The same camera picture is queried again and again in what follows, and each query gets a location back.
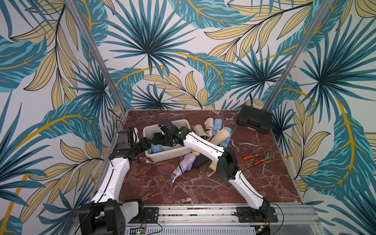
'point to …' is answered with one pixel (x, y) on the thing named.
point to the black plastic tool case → (257, 119)
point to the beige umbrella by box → (199, 131)
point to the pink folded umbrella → (209, 123)
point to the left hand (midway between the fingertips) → (147, 144)
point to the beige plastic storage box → (168, 152)
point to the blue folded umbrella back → (217, 126)
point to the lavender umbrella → (185, 164)
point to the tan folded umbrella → (220, 136)
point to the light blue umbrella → (155, 148)
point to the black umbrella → (200, 161)
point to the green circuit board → (140, 232)
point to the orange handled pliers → (267, 156)
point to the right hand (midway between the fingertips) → (155, 140)
